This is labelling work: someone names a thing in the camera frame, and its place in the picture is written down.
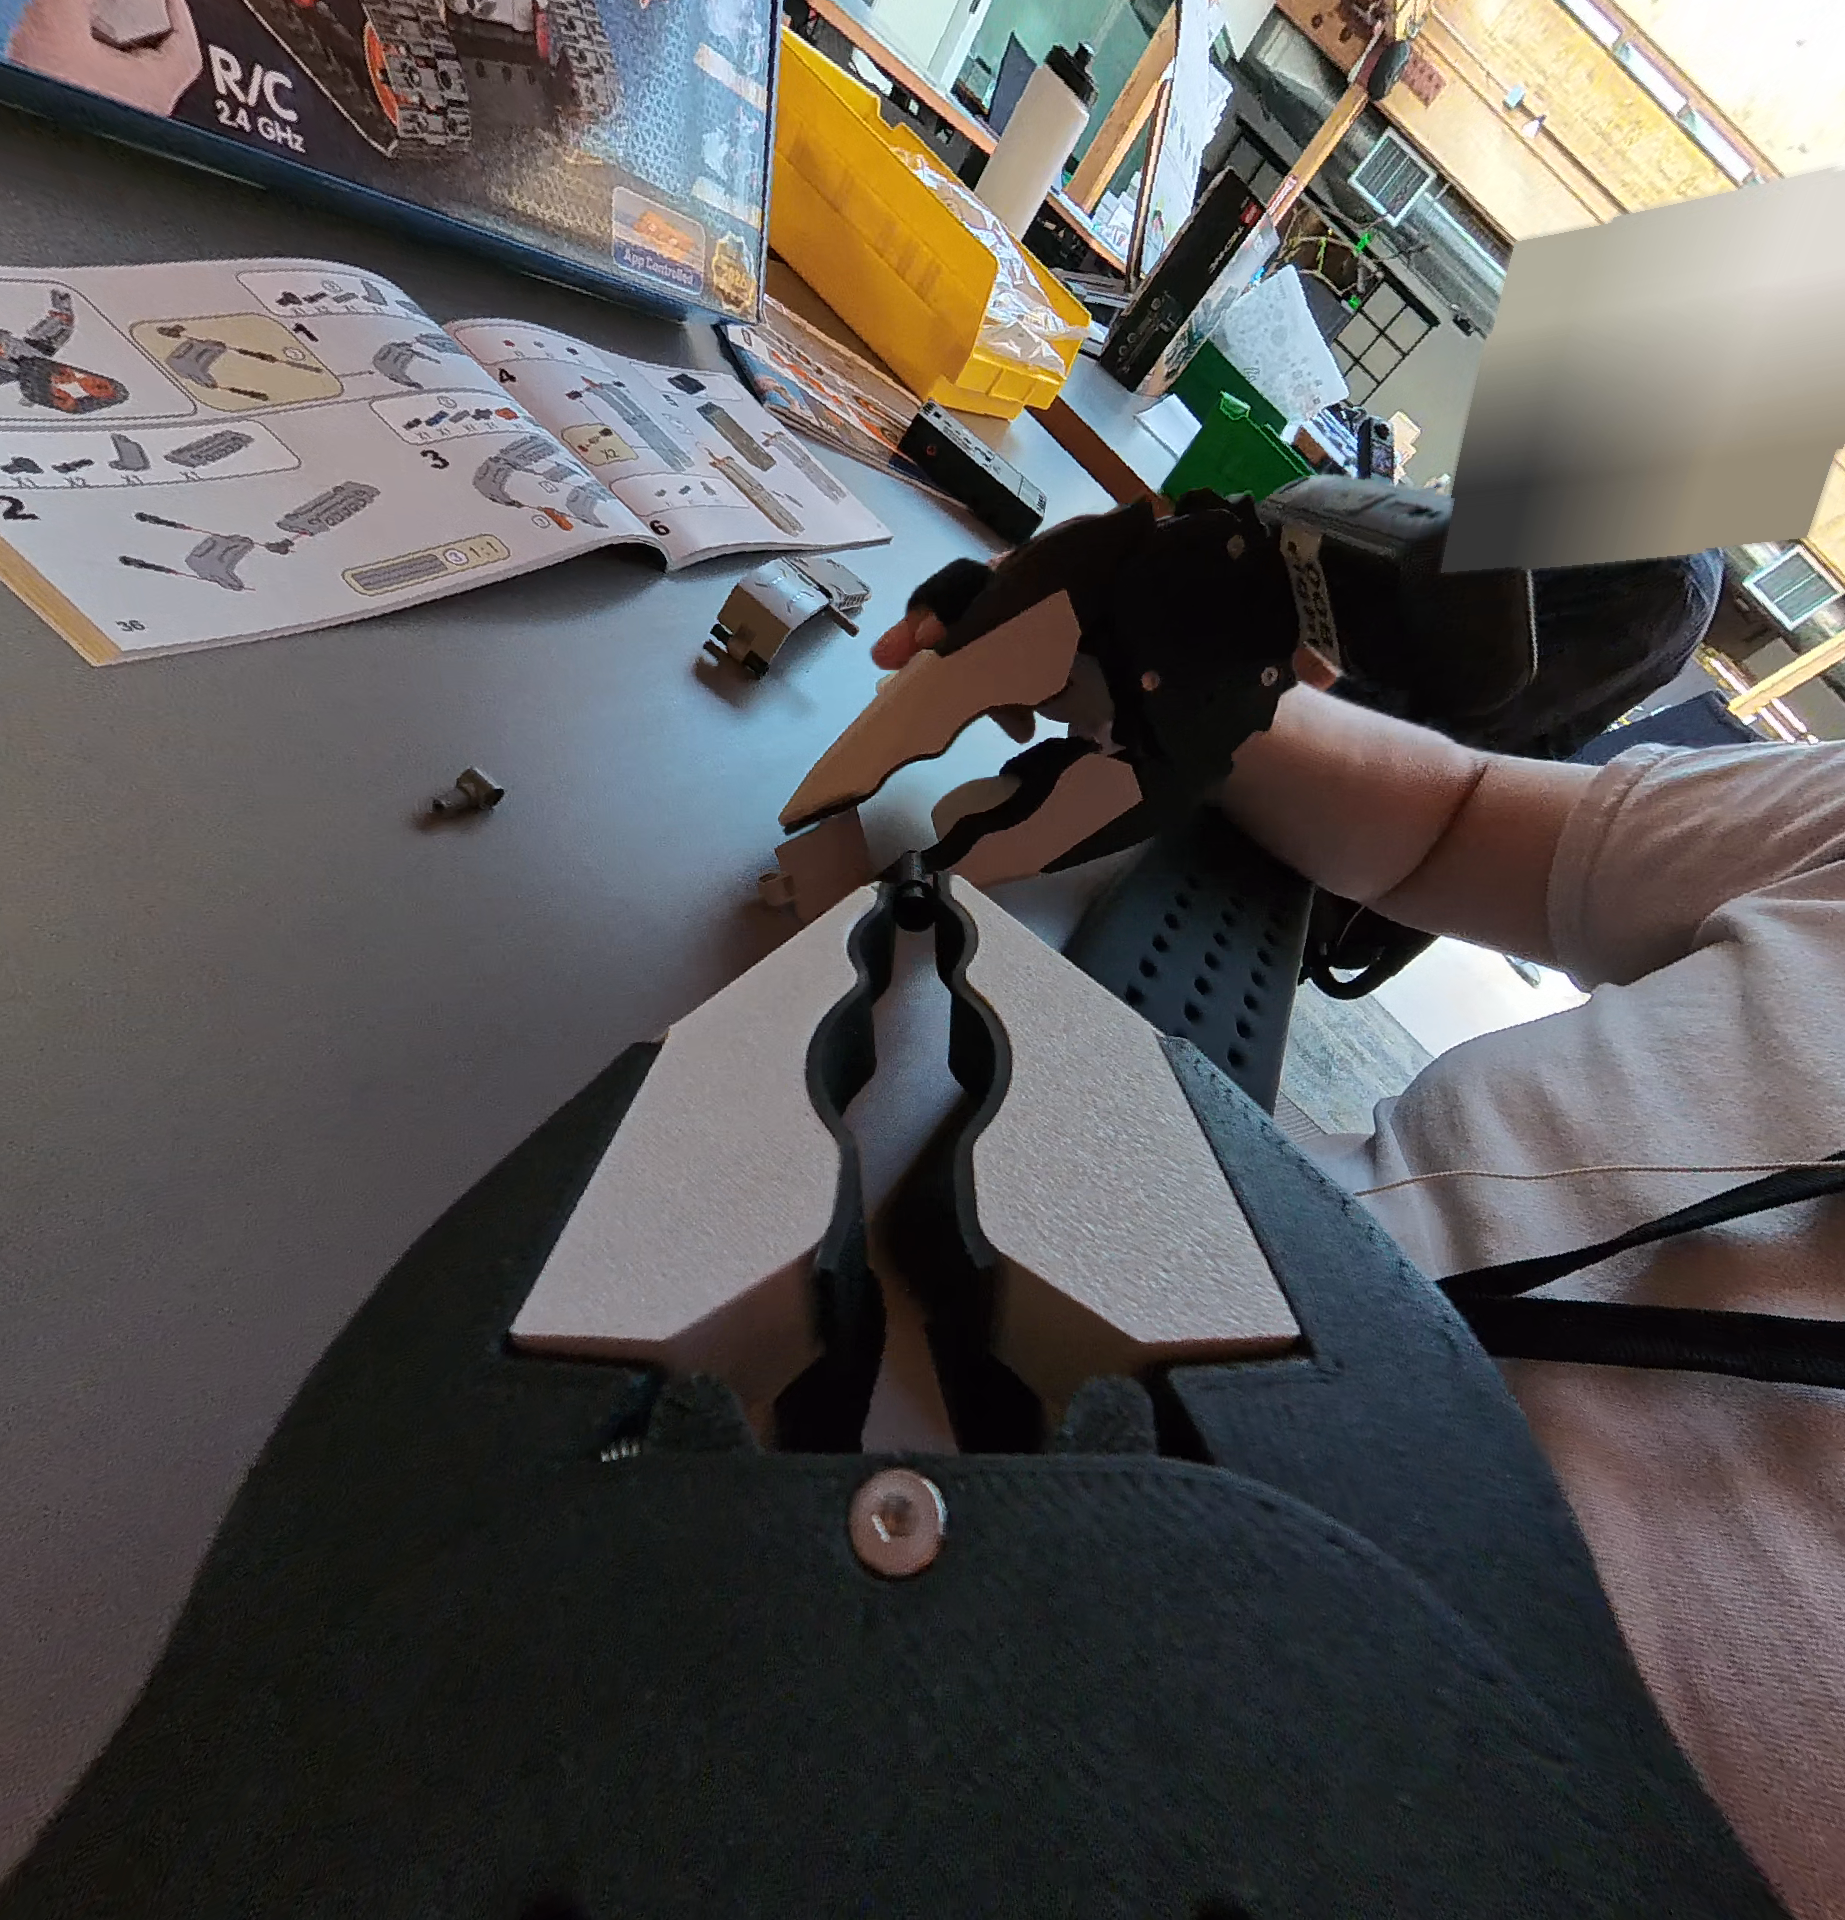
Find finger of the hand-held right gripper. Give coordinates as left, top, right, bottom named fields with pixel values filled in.
left=775, top=599, right=1086, bottom=833
left=920, top=734, right=1155, bottom=885

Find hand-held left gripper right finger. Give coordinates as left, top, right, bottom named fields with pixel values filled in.
left=922, top=877, right=1304, bottom=1455

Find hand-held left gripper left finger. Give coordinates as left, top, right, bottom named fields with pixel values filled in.
left=509, top=884, right=892, bottom=1455

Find grey curved building piece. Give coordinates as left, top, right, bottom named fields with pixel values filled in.
left=755, top=814, right=876, bottom=919

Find person's right forearm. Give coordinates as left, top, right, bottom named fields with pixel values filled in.
left=1205, top=681, right=1560, bottom=964

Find grey desk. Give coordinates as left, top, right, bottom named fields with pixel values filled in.
left=0, top=91, right=1314, bottom=1863

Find green bin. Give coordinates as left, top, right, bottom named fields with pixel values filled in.
left=1162, top=343, right=1320, bottom=504

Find black perforated chair armrest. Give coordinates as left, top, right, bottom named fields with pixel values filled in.
left=1065, top=816, right=1317, bottom=1114

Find grey assembled beam piece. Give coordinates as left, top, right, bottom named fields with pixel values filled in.
left=694, top=553, right=876, bottom=691

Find black electronic box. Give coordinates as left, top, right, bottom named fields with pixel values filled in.
left=895, top=399, right=1050, bottom=544

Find white patterned sheet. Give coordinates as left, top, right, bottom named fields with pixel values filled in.
left=1205, top=261, right=1355, bottom=425

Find black carton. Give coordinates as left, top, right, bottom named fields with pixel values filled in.
left=1096, top=165, right=1283, bottom=399

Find colourful folded leaflet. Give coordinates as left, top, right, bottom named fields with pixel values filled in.
left=715, top=298, right=930, bottom=469

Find clear plastic bags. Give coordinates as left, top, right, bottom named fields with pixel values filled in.
left=890, top=142, right=1086, bottom=369

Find yellow storage bin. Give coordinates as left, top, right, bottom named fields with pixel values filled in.
left=770, top=29, right=1092, bottom=425

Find white water bottle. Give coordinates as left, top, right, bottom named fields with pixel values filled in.
left=975, top=44, right=1100, bottom=244

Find open instruction booklet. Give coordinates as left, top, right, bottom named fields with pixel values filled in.
left=0, top=257, right=893, bottom=668

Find blue robot kit box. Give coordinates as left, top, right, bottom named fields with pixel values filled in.
left=0, top=0, right=786, bottom=324

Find thin white cord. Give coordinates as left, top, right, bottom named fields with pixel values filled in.
left=1350, top=1153, right=1845, bottom=1198

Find black strap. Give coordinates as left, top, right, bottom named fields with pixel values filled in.
left=1436, top=1140, right=1845, bottom=1398

